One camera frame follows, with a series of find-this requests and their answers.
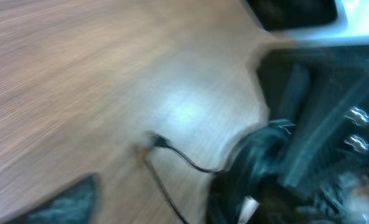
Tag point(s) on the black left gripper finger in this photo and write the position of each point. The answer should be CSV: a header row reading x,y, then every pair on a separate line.
x,y
76,203

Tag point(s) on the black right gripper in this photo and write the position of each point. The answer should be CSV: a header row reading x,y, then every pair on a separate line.
x,y
324,91

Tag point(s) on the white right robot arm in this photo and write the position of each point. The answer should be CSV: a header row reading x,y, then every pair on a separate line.
x,y
261,153

